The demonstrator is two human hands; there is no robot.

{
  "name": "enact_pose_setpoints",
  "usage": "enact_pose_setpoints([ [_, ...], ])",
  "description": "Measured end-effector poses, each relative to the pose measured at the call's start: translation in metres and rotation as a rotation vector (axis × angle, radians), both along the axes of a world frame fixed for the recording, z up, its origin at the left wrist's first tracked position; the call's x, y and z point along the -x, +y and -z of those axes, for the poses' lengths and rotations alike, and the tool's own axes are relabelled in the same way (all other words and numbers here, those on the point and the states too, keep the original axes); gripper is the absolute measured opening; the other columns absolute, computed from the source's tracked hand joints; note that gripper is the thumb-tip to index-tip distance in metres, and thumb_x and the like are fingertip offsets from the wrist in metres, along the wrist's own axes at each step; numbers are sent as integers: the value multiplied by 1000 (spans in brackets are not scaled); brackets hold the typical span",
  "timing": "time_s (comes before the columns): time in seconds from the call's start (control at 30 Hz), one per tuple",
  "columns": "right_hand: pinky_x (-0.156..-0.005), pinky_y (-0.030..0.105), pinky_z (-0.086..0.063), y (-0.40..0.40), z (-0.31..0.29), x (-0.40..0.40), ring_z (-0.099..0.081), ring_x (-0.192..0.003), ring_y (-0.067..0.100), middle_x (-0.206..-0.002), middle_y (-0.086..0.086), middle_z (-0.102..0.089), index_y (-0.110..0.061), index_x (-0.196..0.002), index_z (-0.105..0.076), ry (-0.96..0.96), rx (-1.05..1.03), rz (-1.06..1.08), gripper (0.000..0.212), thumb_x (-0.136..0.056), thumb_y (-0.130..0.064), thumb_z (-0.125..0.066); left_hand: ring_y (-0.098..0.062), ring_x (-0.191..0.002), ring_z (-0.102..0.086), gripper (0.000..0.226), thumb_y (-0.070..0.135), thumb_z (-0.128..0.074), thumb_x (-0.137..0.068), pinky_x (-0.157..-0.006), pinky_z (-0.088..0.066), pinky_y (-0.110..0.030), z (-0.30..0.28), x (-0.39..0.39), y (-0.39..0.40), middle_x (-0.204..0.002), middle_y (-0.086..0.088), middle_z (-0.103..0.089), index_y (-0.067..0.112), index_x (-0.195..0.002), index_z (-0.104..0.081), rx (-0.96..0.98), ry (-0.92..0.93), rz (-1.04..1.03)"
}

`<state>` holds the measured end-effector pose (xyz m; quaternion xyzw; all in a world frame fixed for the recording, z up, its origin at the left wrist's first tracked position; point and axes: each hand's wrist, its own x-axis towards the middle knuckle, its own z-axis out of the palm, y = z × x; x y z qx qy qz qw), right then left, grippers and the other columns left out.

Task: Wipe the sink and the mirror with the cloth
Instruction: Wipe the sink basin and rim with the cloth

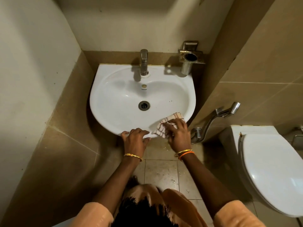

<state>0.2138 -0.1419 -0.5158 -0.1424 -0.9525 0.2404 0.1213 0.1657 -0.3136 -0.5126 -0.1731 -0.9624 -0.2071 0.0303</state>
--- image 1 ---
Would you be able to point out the person's left hand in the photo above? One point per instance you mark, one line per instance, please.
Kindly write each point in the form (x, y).
(134, 144)

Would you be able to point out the person's right hand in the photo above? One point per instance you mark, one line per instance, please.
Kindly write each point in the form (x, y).
(181, 139)

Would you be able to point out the person's right thumb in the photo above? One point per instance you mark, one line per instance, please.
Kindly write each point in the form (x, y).
(169, 125)

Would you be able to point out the person's left thumb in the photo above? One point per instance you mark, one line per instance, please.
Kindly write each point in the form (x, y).
(146, 140)

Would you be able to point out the person's left little finger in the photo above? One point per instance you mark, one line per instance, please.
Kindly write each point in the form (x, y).
(124, 134)

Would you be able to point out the checked white cleaning cloth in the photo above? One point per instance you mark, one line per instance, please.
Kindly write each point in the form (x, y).
(165, 121)

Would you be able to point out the person's right forearm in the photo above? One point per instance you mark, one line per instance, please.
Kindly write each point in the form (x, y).
(208, 184)

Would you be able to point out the person's left forearm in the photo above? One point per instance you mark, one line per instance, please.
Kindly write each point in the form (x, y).
(118, 184)

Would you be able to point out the gold bangle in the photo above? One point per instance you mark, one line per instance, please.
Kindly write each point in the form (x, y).
(133, 156)
(183, 152)

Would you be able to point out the steel basin drain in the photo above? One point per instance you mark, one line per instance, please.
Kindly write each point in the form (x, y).
(144, 105)

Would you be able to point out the orange wrist thread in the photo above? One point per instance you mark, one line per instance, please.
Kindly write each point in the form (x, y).
(186, 154)

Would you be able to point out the white ceramic wash basin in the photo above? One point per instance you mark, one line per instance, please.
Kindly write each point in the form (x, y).
(118, 96)

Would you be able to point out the steel tumbler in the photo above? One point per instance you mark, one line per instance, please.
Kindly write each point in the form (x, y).
(187, 67)

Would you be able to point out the steel hand bidet sprayer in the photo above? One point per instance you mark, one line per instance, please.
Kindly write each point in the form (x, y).
(228, 110)

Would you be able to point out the white toilet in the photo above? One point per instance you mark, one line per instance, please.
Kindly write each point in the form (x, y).
(233, 144)

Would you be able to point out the steel basin tap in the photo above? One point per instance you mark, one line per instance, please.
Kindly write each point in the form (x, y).
(144, 62)

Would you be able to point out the peach garment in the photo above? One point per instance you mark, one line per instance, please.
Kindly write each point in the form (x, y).
(182, 208)

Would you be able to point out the white toilet lid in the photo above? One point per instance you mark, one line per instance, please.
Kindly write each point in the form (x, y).
(272, 172)

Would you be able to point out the steel pipe fitting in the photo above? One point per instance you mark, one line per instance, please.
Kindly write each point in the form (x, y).
(298, 137)

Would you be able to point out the steel wall valve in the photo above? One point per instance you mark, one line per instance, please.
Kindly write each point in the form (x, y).
(196, 134)

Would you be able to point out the steel wall tumbler bracket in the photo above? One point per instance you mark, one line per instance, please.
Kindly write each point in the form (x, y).
(189, 48)

